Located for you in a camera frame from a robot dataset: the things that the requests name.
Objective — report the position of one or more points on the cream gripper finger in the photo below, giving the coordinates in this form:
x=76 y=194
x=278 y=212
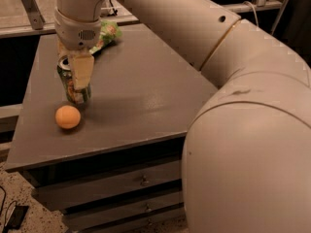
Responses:
x=62 y=52
x=81 y=66

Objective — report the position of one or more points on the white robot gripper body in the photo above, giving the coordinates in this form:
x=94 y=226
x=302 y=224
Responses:
x=75 y=33

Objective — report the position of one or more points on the green soda can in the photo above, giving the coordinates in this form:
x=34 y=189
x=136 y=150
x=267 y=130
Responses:
x=73 y=95

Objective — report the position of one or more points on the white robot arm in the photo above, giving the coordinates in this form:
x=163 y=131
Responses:
x=246 y=165

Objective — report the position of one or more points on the green chip bag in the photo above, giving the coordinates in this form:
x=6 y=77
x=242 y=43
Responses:
x=109 y=31

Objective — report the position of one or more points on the orange fruit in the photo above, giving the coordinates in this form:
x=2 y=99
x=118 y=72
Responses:
x=67 y=117

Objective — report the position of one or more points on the grey drawer cabinet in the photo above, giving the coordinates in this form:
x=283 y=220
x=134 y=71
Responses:
x=120 y=168

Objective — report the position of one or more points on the black device on floor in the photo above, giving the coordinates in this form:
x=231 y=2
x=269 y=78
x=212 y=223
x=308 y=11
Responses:
x=16 y=218

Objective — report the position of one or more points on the metal railing frame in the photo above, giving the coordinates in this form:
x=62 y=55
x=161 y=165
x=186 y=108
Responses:
x=35 y=17

